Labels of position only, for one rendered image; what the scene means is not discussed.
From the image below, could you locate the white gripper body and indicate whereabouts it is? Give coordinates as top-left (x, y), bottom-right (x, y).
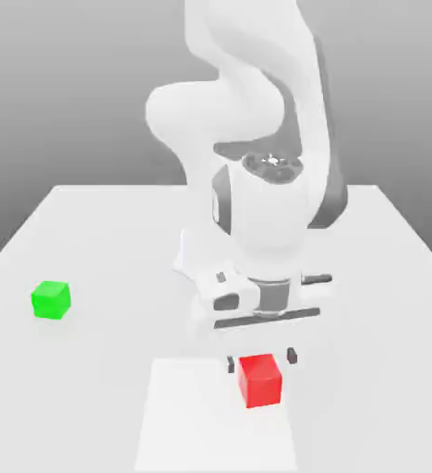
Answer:
top-left (211, 306), bottom-right (323, 347)

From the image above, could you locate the small red cube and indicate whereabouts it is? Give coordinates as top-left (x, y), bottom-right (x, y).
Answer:
top-left (236, 353), bottom-right (284, 410)

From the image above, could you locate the small green cube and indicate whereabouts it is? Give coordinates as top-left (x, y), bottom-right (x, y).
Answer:
top-left (30, 279), bottom-right (72, 321)

